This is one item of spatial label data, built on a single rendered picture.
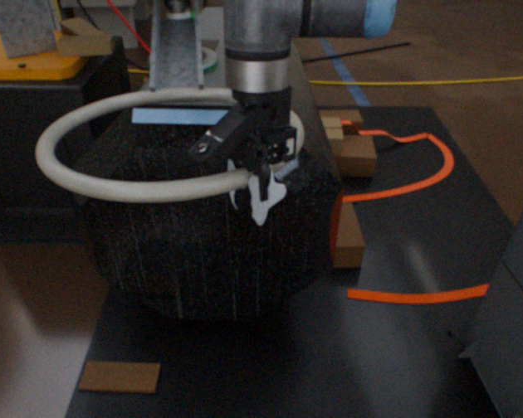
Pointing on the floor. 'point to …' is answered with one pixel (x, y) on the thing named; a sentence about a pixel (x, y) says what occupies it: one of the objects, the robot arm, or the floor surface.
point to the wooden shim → (120, 376)
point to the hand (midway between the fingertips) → (245, 211)
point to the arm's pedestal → (512, 321)
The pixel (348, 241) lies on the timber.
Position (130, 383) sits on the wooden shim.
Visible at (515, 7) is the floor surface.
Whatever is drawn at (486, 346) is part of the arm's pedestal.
